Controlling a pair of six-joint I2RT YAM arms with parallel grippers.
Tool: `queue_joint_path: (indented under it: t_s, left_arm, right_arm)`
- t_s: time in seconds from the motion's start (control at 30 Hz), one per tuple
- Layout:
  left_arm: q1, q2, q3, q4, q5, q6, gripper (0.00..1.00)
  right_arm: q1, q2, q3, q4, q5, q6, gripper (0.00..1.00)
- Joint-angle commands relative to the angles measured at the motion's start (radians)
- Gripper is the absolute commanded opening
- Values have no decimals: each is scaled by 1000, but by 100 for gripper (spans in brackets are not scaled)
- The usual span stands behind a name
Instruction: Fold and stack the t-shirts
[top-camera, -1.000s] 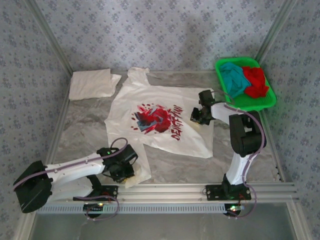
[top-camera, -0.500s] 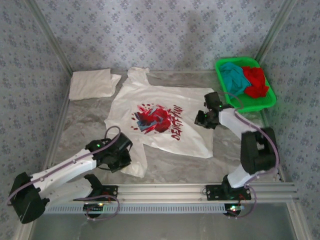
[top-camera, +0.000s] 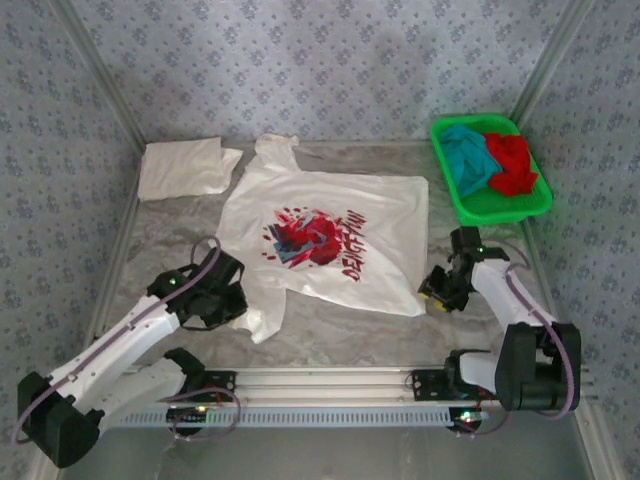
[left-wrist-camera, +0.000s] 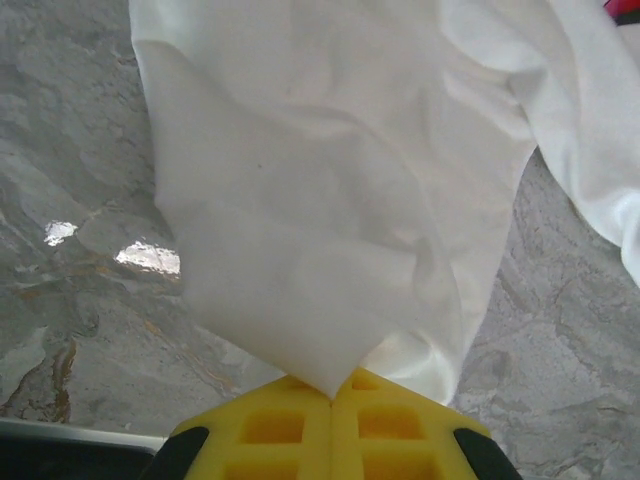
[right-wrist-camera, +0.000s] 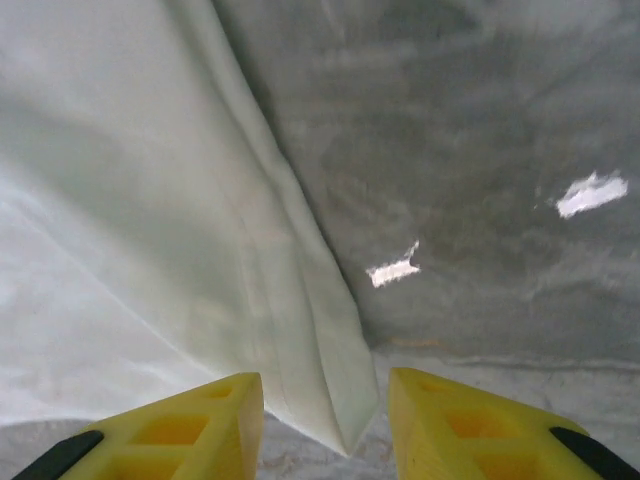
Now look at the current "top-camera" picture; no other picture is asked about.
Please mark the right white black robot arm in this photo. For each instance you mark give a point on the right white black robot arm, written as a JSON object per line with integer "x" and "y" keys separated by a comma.
{"x": 525, "y": 370}

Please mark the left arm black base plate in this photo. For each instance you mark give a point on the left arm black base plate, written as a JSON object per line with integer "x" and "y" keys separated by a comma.
{"x": 227, "y": 382}

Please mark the black controller board with LED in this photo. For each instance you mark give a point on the black controller board with LED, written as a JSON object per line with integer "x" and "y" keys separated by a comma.
{"x": 467, "y": 419}
{"x": 187, "y": 419}

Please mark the green plastic basket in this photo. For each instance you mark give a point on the green plastic basket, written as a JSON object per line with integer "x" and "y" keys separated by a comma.
{"x": 500, "y": 210}

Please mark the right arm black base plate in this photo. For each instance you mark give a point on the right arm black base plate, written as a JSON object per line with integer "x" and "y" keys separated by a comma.
{"x": 425, "y": 387}

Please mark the folded plain white t-shirt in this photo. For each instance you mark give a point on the folded plain white t-shirt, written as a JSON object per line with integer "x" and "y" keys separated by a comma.
{"x": 180, "y": 170}

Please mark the aluminium corner post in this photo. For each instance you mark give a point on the aluminium corner post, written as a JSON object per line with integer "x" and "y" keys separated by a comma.
{"x": 550, "y": 60}
{"x": 101, "y": 70}

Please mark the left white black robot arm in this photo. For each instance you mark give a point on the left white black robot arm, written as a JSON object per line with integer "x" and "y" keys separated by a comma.
{"x": 100, "y": 360}

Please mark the aluminium cross rail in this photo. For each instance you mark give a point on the aluminium cross rail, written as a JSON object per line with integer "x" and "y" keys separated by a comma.
{"x": 325, "y": 385}

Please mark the teal t-shirt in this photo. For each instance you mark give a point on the teal t-shirt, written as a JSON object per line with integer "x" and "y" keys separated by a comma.
{"x": 467, "y": 160}

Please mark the white t-shirt with red print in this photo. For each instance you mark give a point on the white t-shirt with red print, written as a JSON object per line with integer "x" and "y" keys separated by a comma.
{"x": 375, "y": 200}

